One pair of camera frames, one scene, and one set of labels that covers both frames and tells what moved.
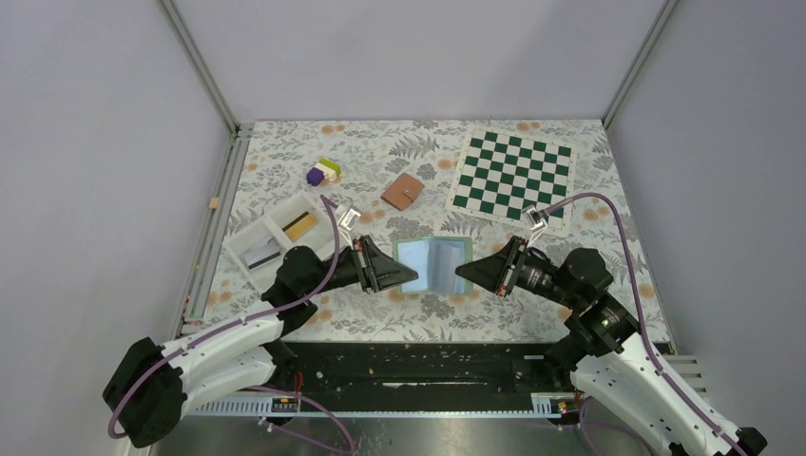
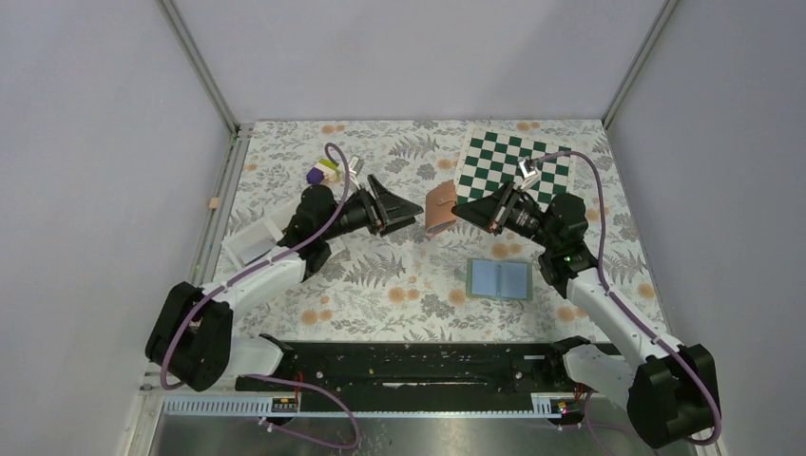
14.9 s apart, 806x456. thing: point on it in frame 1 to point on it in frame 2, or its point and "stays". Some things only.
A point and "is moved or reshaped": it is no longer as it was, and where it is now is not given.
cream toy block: [328, 173] stays
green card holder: [435, 259] is moved or reshaped
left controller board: [283, 405] stays
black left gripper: [365, 264] to [378, 205]
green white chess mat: [502, 172] stays
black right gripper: [512, 266] to [498, 210]
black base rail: [423, 370] stays
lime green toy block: [331, 164] stays
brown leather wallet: [402, 192] to [439, 203]
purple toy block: [315, 177] stays
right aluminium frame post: [638, 62] stays
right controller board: [566, 406] stays
